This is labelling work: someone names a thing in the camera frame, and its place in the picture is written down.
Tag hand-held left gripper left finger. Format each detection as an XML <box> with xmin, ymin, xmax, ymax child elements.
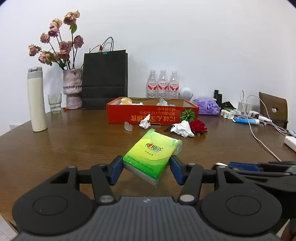
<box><xmin>47</xmin><ymin>155</ymin><xmax>125</xmax><ymax>206</ymax></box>

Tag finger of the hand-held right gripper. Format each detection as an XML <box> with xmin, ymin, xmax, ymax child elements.
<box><xmin>240</xmin><ymin>172</ymin><xmax>296</xmax><ymax>186</ymax></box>
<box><xmin>215</xmin><ymin>161</ymin><xmax>296</xmax><ymax>172</ymax></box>

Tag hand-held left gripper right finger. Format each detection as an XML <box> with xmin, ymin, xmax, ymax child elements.
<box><xmin>169</xmin><ymin>155</ymin><xmax>246</xmax><ymax>206</ymax></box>

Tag green tissue pack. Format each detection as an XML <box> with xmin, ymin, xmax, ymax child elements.
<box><xmin>122</xmin><ymin>129</ymin><xmax>183</xmax><ymax>188</ymax></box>

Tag large white tissue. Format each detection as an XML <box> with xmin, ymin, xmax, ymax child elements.
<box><xmin>170</xmin><ymin>120</ymin><xmax>196</xmax><ymax>138</ymax></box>

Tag red artificial rose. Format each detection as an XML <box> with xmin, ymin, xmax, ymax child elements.
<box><xmin>188</xmin><ymin>120</ymin><xmax>208</xmax><ymax>138</ymax></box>

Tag small white tissue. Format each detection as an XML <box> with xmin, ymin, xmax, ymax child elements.
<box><xmin>139</xmin><ymin>114</ymin><xmax>152</xmax><ymax>129</ymax></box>

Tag orange red cardboard box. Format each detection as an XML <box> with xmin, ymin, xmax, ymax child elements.
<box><xmin>106</xmin><ymin>97</ymin><xmax>199</xmax><ymax>126</ymax></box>

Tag white power strip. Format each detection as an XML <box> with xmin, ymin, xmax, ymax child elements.
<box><xmin>284</xmin><ymin>136</ymin><xmax>296</xmax><ymax>153</ymax></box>

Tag blue tube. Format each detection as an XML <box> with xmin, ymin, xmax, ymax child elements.
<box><xmin>232</xmin><ymin>118</ymin><xmax>261</xmax><ymax>126</ymax></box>

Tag white plastic clips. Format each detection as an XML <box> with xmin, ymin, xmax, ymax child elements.
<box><xmin>220</xmin><ymin>109</ymin><xmax>235</xmax><ymax>120</ymax></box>

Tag black flat case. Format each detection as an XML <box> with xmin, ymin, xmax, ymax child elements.
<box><xmin>220</xmin><ymin>101</ymin><xmax>237</xmax><ymax>110</ymax></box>

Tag purple tissue pack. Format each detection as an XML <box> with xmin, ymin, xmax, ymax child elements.
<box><xmin>192</xmin><ymin>97</ymin><xmax>221</xmax><ymax>116</ymax></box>

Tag white robot speaker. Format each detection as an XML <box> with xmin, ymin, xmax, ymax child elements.
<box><xmin>179</xmin><ymin>87</ymin><xmax>194</xmax><ymax>100</ymax></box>

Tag clear water bottle red label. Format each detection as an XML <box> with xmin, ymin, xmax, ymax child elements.
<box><xmin>158</xmin><ymin>70</ymin><xmax>169</xmax><ymax>99</ymax></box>
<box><xmin>146</xmin><ymin>69</ymin><xmax>159</xmax><ymax>98</ymax></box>
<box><xmin>168</xmin><ymin>70</ymin><xmax>181</xmax><ymax>99</ymax></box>

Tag clear drinking glass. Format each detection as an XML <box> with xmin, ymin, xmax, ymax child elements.
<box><xmin>48</xmin><ymin>93</ymin><xmax>63</xmax><ymax>114</ymax></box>

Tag black paper bag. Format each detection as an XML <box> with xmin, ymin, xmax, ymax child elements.
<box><xmin>81</xmin><ymin>37</ymin><xmax>128</xmax><ymax>110</ymax></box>

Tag mottled pink vase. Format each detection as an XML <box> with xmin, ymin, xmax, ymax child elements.
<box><xmin>63</xmin><ymin>69</ymin><xmax>83</xmax><ymax>109</ymax></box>

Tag cream thermos bottle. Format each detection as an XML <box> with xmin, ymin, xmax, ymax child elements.
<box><xmin>27</xmin><ymin>67</ymin><xmax>48</xmax><ymax>133</ymax></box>

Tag dried pink flowers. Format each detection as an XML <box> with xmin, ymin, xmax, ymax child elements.
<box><xmin>28</xmin><ymin>10</ymin><xmax>84</xmax><ymax>71</ymax></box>

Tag white charging cable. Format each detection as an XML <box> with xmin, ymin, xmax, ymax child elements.
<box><xmin>247</xmin><ymin>95</ymin><xmax>288</xmax><ymax>135</ymax></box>
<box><xmin>240</xmin><ymin>90</ymin><xmax>282</xmax><ymax>162</ymax></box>

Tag purple cable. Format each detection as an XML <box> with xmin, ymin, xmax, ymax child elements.
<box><xmin>262</xmin><ymin>119</ymin><xmax>288</xmax><ymax>134</ymax></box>

